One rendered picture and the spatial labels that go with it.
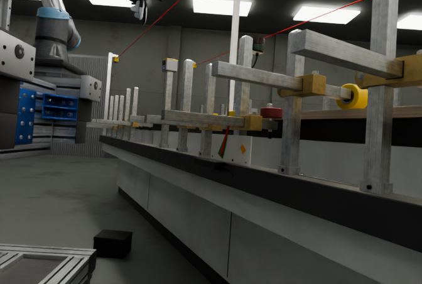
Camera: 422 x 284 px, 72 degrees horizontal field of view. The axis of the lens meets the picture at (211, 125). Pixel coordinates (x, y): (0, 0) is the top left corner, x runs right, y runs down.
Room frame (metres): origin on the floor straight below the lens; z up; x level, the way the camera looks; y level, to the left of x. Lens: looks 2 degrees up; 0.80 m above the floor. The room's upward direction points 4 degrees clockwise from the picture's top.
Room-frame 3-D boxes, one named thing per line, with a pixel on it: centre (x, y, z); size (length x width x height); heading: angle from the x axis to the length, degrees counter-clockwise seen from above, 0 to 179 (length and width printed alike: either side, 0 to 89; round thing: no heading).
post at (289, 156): (0.83, -0.23, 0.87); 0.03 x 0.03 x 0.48; 29
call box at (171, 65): (1.71, 0.27, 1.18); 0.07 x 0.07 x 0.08; 29
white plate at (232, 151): (1.06, -0.07, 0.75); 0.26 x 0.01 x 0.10; 29
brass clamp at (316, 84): (0.81, -0.24, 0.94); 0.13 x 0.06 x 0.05; 29
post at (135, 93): (2.35, 0.63, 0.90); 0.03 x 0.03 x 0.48; 29
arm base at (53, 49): (1.19, 0.68, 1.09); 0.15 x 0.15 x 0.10
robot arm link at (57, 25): (1.20, 0.68, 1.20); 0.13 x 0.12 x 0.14; 8
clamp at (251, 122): (1.03, -0.12, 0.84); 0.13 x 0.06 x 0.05; 29
